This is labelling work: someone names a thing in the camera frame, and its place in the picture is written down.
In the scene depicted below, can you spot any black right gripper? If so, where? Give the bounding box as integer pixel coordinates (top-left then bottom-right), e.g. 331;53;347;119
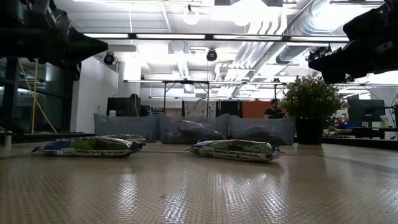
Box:
307;4;398;85

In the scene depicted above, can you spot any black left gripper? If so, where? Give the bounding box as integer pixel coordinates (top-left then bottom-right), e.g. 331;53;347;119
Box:
0;6;109;79

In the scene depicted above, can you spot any green and purple granola bar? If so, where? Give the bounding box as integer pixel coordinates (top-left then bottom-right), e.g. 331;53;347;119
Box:
30;136;146;159
101;134;147;141
185;139;284;163

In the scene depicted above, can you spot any green plant in black pot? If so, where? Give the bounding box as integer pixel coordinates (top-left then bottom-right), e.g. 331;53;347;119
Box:
279;71;348;146

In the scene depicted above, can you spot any black monitor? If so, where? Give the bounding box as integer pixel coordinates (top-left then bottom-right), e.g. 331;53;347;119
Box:
347;98;386;128

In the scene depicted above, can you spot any person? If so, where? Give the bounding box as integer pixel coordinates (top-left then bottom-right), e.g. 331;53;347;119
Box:
263;98;289;119

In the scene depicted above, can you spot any translucent grey plastic bin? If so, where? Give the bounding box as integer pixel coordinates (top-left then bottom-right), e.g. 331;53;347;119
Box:
157;113;231;144
93;113;162;138
229;114;297;146

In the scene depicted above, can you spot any orange panel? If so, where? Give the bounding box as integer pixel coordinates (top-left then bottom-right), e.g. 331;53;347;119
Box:
241;100;268;119

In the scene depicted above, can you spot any black overhead beam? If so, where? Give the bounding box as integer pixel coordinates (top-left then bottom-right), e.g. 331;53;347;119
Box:
73;32;352;44

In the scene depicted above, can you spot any white patterned board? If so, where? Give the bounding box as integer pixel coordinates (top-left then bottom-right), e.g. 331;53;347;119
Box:
182;98;218;118

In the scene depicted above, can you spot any yellow power cord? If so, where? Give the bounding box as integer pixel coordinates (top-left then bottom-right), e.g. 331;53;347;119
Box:
17;58;58;135

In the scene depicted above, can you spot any white post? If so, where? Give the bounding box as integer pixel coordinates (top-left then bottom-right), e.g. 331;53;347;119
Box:
2;129;14;149

